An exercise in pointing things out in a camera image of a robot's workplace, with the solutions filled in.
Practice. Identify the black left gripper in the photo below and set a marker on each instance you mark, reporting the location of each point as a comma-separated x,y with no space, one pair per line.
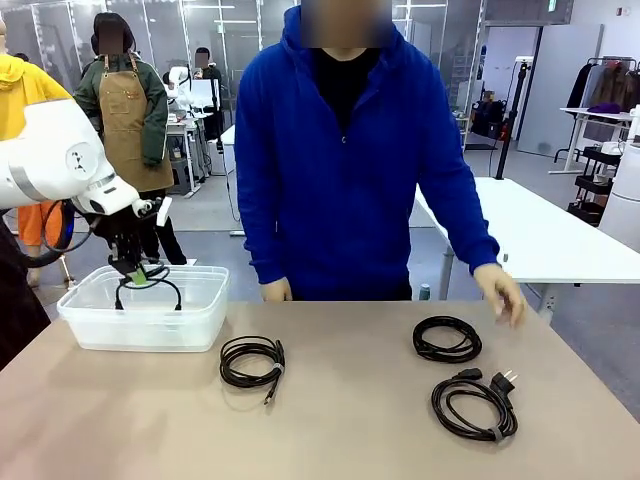
120,235

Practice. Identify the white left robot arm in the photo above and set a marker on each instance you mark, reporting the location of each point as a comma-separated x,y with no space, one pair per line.
45,150

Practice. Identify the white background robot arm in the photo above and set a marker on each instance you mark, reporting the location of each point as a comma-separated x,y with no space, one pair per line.
180,85

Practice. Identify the person's left forearm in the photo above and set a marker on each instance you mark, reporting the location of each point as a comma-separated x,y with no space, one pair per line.
475,240

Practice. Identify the person's right forearm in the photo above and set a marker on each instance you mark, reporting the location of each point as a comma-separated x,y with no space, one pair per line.
262,250

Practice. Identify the person's right hand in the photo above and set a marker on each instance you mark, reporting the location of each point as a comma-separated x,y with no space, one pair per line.
275,291

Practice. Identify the person's left hand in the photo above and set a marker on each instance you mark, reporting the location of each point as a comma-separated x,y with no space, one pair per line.
500,292

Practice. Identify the clear plastic storage container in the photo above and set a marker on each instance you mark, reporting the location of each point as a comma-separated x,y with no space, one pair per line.
150,335

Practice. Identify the person in brown apron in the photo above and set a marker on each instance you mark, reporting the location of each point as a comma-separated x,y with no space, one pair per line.
125,125

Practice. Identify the person in blue hoodie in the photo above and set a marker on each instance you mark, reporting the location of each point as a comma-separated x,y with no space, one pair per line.
325,200

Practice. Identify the mannequin in yellow hoodie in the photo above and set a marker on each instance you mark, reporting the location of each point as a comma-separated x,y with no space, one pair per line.
20,85

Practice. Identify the small grey-green cup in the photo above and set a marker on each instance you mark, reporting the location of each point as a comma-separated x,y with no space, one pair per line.
425,292

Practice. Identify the black bags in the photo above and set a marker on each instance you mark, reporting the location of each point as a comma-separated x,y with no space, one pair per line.
487,120

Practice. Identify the white table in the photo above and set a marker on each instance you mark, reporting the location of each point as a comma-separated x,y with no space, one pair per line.
525,225

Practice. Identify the black tripod stand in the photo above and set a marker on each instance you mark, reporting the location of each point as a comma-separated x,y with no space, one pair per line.
515,110

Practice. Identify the black utility cart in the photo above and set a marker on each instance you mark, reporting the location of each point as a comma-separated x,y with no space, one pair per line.
595,182

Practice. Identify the white desk with crossed legs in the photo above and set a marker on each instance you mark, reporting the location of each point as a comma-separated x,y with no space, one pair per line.
595,114

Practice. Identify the white rounded appliance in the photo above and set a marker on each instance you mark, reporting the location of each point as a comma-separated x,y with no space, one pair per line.
625,200

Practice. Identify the purple cloth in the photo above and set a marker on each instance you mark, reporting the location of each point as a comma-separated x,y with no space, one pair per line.
604,107

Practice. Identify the clothes rack with garments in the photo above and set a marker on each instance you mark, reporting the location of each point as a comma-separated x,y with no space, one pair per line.
612,82

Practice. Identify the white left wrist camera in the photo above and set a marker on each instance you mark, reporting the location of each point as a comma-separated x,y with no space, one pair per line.
164,211

